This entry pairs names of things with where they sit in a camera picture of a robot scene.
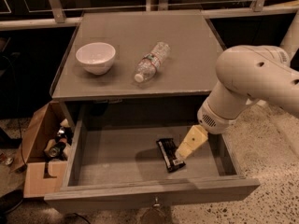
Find drawer pull handle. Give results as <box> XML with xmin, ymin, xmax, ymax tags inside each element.
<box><xmin>139</xmin><ymin>197</ymin><xmax>166</xmax><ymax>224</ymax></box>

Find clear plastic water bottle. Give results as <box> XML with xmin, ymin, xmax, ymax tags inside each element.
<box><xmin>134</xmin><ymin>42</ymin><xmax>171</xmax><ymax>83</ymax></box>

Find cardboard box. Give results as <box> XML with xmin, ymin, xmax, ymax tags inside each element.
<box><xmin>10</xmin><ymin>102</ymin><xmax>67</xmax><ymax>198</ymax></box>

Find grey cabinet counter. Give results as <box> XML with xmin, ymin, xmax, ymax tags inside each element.
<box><xmin>51</xmin><ymin>10</ymin><xmax>224</xmax><ymax>129</ymax></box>

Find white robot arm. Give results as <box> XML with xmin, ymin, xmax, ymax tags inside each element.
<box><xmin>175</xmin><ymin>19</ymin><xmax>299</xmax><ymax>161</ymax></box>

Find black chocolate bar wrapper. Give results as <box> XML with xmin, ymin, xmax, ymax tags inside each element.
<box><xmin>156</xmin><ymin>138</ymin><xmax>185</xmax><ymax>173</ymax></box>

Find cans in cardboard box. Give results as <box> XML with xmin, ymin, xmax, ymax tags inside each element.
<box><xmin>44</xmin><ymin>119</ymin><xmax>73</xmax><ymax>161</ymax></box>

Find open grey top drawer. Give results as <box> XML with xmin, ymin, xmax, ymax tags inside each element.
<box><xmin>44</xmin><ymin>105</ymin><xmax>261</xmax><ymax>214</ymax></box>

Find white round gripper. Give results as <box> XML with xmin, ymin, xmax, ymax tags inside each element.
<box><xmin>176</xmin><ymin>99</ymin><xmax>235</xmax><ymax>160</ymax></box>

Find metal railing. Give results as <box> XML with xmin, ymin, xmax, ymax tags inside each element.
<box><xmin>0</xmin><ymin>0</ymin><xmax>298</xmax><ymax>31</ymax></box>

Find white ceramic bowl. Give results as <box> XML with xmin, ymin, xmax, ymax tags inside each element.
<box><xmin>76</xmin><ymin>42</ymin><xmax>116</xmax><ymax>75</ymax></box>

